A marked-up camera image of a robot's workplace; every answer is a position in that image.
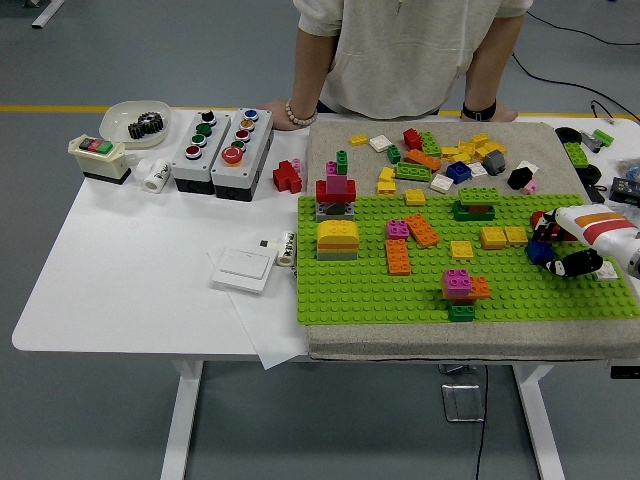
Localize silver floor box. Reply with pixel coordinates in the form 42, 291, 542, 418
440, 382, 487, 424

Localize green long toy brick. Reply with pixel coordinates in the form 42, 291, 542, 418
395, 161, 434, 183
563, 141, 592, 169

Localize white bowl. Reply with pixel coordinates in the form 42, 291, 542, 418
97, 99, 173, 151

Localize white wall switch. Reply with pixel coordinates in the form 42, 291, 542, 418
209, 247, 274, 296

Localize person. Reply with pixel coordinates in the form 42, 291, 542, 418
257, 0, 532, 132

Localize black box yellow marks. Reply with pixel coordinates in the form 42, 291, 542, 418
610, 177, 640, 206

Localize green studded baseplate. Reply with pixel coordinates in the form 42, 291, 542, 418
295, 192, 640, 327

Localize dark green arch brick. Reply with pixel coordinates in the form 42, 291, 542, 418
451, 200, 498, 223

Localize beige red-green switch box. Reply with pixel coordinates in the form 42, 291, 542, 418
67, 134, 133, 187

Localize dark green toy brick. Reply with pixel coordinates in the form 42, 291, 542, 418
447, 304, 478, 325

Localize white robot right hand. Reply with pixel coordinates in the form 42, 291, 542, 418
528, 203, 640, 279

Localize white paper sheet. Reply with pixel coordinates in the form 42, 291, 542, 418
206, 248, 312, 373

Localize person's right hand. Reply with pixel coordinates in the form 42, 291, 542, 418
258, 97, 310, 132

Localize blue toy brick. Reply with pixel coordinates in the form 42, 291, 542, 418
445, 160, 474, 186
525, 240, 555, 266

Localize white table leg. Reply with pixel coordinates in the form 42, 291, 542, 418
510, 364, 567, 480
159, 360, 205, 480

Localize magenta tall toy brick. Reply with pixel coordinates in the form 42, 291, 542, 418
325, 162, 350, 196

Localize grey emergency-stop button box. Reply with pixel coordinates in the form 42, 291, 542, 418
210, 107, 275, 203

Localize red wide toy brick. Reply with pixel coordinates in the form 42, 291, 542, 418
314, 180, 358, 205

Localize orange long toy brick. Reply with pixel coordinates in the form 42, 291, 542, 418
403, 213, 441, 250
384, 238, 413, 277
405, 148, 444, 173

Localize red cross-shaped brick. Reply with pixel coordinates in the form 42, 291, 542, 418
272, 159, 304, 195

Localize black wristwatch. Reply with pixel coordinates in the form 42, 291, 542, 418
459, 98, 499, 123

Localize light green long brick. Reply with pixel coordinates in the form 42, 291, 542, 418
458, 186, 502, 205
419, 130, 443, 158

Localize bead bracelet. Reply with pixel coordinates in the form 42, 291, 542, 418
284, 98, 319, 130

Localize black gear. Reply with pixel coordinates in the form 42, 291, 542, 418
126, 110, 166, 141

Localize black floor cable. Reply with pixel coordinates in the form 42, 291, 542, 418
509, 9, 640, 125

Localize white labelled tube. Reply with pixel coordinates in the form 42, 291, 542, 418
275, 229, 299, 268
142, 158, 173, 195

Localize black toy piece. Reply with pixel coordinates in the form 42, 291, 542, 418
507, 167, 535, 192

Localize grey sloped toy brick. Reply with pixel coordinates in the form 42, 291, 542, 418
481, 150, 508, 177

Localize black hanging cable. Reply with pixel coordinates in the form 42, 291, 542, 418
473, 366, 490, 480

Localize yellow rounded toy brick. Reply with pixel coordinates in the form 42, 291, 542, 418
316, 219, 360, 246

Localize grey-brown mat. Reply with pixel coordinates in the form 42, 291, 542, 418
304, 119, 640, 362

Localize white foot of table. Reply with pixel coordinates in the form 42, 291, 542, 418
30, 0, 67, 29

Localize grey push-button box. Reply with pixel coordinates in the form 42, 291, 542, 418
170, 108, 233, 196

